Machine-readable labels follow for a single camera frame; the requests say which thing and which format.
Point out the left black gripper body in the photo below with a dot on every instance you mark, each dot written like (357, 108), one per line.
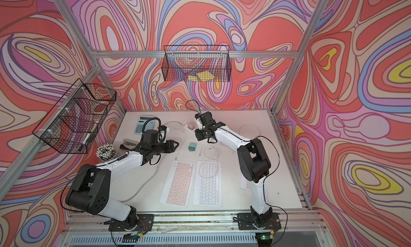
(160, 148)

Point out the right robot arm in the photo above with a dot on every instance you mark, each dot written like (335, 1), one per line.
(254, 162)

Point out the teal USB charger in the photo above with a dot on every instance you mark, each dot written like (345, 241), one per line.
(192, 147)

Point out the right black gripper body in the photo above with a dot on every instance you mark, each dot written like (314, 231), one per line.
(202, 134)

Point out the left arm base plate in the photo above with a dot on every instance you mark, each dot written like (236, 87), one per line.
(140, 223)

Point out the grey stapler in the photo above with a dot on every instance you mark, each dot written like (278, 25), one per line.
(128, 144)

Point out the white keyboard middle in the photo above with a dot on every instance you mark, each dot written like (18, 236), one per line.
(208, 184)

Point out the black marker in basket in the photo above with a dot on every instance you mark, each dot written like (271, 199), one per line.
(85, 144)

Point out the blue calculator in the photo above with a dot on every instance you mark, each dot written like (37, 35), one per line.
(141, 121)

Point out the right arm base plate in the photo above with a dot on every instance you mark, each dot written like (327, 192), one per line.
(248, 221)

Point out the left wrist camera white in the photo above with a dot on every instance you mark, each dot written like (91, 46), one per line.
(164, 131)

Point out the clear cup of pens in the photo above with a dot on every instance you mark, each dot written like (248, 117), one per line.
(106, 152)

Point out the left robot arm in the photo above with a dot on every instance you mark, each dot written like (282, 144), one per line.
(90, 189)

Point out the yellow sticky notes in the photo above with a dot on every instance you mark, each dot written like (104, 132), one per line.
(203, 76)

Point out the pink keyboard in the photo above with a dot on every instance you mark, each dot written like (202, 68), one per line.
(178, 185)
(245, 184)

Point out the black wire basket left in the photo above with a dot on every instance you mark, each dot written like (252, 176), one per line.
(80, 110)

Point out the black wire basket back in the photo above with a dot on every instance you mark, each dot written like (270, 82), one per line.
(180, 61)

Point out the black wire basket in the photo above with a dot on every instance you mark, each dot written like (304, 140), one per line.
(80, 110)
(180, 61)

